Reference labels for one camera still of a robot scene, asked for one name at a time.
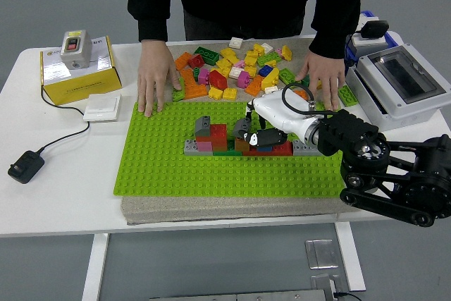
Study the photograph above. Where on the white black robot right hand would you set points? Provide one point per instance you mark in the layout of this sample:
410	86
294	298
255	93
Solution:
278	114

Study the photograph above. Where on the person's left hand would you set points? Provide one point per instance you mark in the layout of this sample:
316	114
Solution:
324	72

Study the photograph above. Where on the person's right hand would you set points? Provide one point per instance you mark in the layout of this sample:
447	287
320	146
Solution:
155	72

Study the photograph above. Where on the grey sloped brick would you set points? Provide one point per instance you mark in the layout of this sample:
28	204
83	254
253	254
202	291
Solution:
202	127
240	127

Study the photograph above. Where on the green studded baseplate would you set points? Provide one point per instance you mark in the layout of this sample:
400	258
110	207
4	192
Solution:
169	174

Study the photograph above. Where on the person's right forearm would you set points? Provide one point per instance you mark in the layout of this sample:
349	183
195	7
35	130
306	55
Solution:
151	26

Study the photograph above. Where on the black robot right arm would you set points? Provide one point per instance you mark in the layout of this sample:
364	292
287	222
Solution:
349	132

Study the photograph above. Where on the person's left forearm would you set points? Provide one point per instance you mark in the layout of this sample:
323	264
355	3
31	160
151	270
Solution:
333	33

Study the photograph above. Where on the white square brick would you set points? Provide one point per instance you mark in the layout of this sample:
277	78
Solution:
267	47
235	42
235	73
271	89

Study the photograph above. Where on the orange long brick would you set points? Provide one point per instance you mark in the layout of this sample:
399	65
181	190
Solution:
184	60
301	93
254	85

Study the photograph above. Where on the yellow sloped brick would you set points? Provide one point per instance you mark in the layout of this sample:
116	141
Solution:
270	79

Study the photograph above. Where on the red long brick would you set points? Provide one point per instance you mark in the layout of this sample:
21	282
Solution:
285	150

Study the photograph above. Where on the blue square brick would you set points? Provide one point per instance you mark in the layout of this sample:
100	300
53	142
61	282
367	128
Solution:
266	70
264	148

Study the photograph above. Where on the small dark green brick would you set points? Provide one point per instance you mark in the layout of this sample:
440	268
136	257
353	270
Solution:
196	74

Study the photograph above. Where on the grey eight-stud brick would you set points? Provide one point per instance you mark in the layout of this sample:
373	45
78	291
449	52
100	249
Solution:
299	151

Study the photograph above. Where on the large orange brick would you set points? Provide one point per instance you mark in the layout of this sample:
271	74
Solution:
194	90

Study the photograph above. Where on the red square brick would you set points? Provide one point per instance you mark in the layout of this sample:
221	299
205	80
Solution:
196	61
219	132

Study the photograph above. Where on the brown square brick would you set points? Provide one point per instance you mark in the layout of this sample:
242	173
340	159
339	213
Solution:
241	146

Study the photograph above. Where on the small pink brick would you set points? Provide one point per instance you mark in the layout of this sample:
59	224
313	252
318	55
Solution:
279	51
239	64

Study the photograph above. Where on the dark green long brick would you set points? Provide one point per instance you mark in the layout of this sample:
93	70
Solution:
206	55

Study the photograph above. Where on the lime long brick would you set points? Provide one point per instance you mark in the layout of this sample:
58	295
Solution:
268	58

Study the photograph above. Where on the red sloped brick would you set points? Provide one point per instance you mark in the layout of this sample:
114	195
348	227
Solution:
217	79

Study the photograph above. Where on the dark green flat brick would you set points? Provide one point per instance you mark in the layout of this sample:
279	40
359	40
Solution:
227	153

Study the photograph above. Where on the orange-red brick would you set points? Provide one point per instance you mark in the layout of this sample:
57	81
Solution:
219	145

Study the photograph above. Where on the grey long brick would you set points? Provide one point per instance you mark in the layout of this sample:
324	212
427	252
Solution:
190	148

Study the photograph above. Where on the white socket block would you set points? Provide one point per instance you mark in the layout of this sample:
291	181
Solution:
366	42

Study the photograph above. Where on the black power adapter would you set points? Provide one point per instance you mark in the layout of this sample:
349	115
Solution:
375	29

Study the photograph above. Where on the yellow white cardboard box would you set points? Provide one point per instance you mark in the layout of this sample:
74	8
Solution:
84	86

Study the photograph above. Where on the blue plastic bin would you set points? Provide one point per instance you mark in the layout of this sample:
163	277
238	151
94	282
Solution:
390	39

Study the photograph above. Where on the grey-brown foam mat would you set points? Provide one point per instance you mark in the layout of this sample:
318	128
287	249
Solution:
229	211

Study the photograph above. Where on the metal floor plate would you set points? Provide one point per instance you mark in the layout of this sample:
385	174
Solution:
320	253
322	285

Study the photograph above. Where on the white table leg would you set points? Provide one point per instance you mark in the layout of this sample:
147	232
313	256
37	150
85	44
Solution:
95	265
350	255

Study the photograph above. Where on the black power plug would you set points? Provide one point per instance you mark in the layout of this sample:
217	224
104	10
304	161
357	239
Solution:
25	168

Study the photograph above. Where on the grey enclosure with clear lid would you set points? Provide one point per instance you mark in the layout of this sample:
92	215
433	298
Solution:
370	68

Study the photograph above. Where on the white wall switch plate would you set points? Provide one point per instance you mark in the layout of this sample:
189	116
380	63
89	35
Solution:
101	107

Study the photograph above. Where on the grey switch box red button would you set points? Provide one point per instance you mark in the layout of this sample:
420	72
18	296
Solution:
74	57

